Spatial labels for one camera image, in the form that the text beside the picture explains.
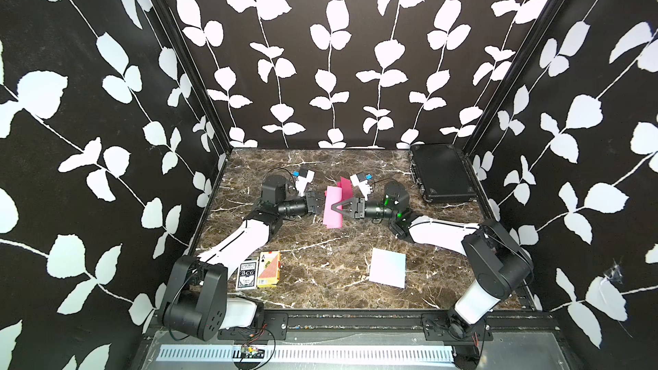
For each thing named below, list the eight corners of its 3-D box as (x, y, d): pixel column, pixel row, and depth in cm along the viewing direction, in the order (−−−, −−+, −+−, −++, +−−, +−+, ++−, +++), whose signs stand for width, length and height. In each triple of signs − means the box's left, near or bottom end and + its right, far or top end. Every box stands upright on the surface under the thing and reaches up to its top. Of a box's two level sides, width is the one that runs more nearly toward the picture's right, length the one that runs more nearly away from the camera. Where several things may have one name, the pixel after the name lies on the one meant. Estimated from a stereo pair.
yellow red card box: (258, 287, 83) (256, 285, 81) (261, 254, 90) (259, 251, 88) (279, 285, 83) (278, 283, 82) (280, 252, 91) (279, 249, 89)
